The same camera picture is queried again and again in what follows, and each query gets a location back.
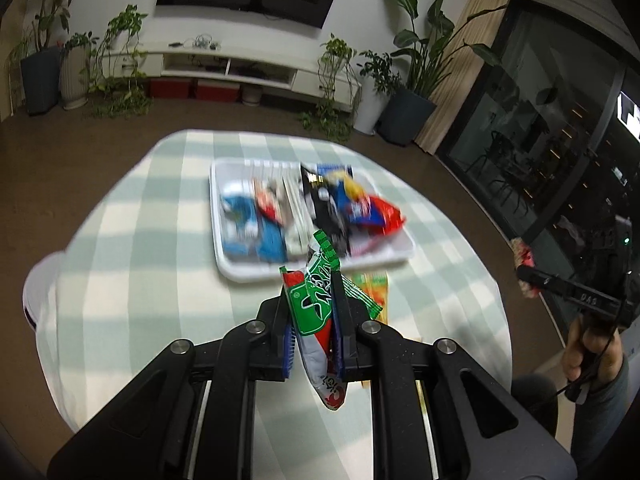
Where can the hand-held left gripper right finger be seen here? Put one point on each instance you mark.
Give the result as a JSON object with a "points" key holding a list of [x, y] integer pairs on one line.
{"points": [[339, 340]]}

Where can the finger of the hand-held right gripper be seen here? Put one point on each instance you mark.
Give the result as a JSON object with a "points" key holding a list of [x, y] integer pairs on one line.
{"points": [[570, 290]]}

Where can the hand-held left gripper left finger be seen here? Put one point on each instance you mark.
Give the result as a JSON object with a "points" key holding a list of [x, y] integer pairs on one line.
{"points": [[289, 347]]}

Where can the green white snack packet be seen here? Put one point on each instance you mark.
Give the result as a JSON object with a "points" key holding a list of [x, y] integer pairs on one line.
{"points": [[312, 310]]}

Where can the dark red snack packet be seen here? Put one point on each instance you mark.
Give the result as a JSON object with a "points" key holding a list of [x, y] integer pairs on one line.
{"points": [[524, 255]]}

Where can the white foam tray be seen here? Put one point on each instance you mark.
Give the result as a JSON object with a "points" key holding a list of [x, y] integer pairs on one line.
{"points": [[240, 270]]}

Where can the black snack packet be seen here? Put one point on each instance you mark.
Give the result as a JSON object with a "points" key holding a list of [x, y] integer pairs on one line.
{"points": [[325, 215]]}

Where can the clear pink wrapper packet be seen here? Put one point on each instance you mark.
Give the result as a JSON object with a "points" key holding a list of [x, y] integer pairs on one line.
{"points": [[296, 215]]}

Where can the long blue snack packet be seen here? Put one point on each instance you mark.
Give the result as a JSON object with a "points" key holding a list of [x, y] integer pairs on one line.
{"points": [[357, 209]]}

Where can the orange snack packet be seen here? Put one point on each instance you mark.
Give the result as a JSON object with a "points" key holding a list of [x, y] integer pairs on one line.
{"points": [[350, 187]]}

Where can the person's right forearm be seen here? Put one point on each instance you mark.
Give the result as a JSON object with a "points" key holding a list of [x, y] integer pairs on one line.
{"points": [[600, 425]]}

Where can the person's right hand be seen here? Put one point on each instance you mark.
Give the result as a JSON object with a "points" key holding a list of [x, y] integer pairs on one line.
{"points": [[595, 355]]}

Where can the yellow snack packet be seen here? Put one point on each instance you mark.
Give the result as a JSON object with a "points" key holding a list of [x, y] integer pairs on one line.
{"points": [[372, 295]]}

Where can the bright red snack packet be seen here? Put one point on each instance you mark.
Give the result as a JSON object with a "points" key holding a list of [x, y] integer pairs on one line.
{"points": [[387, 217]]}

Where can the blue crinkled snack packet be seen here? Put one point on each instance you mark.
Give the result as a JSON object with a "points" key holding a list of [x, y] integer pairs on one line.
{"points": [[245, 210]]}

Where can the white cartoon snack packet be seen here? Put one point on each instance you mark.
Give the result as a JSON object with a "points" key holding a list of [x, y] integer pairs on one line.
{"points": [[265, 202]]}

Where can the glass sliding door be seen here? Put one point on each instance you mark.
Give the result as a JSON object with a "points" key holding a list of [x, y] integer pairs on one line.
{"points": [[540, 125]]}

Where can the large-leaf plant in dark pot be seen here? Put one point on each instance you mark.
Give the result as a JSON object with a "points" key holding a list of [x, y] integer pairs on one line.
{"points": [[407, 115]]}

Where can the leafy plant in white pot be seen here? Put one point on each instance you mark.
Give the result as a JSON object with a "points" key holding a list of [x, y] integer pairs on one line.
{"points": [[372, 105]]}

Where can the beige curtain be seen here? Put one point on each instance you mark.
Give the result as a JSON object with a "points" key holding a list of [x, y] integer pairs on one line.
{"points": [[465, 70]]}

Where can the hanging vine plant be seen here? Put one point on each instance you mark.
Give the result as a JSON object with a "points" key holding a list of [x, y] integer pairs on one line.
{"points": [[332, 90]]}

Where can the small pot under console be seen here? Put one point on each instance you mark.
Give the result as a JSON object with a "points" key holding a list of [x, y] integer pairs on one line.
{"points": [[251, 96]]}

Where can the red storage box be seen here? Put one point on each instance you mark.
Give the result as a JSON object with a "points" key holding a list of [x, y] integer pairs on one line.
{"points": [[216, 91], [169, 89]]}

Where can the white television console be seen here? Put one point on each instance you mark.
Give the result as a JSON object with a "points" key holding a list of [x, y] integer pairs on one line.
{"points": [[200, 62]]}

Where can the trailing vine plant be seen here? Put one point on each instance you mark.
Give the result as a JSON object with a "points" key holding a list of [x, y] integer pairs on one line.
{"points": [[122, 60]]}

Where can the small plant in white pot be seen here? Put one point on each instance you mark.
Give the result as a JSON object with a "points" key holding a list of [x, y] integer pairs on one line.
{"points": [[75, 80]]}

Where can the tall plant in dark pot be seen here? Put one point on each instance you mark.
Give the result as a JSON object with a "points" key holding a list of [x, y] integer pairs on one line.
{"points": [[42, 75]]}

